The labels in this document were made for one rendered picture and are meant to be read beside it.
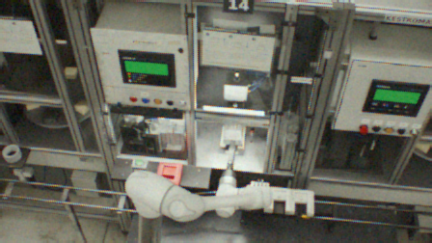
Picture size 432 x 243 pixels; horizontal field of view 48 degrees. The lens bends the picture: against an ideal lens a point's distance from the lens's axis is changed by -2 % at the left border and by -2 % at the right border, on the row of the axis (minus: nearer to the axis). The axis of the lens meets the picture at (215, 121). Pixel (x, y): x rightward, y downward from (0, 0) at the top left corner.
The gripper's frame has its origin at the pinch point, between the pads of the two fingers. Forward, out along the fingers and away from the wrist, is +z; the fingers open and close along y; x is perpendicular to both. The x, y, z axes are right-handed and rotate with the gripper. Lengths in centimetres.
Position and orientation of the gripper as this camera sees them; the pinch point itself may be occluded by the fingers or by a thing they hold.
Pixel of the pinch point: (232, 149)
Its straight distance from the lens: 270.9
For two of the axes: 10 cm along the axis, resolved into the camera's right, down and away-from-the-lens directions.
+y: 0.1, -6.6, -7.5
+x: -9.9, -1.0, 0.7
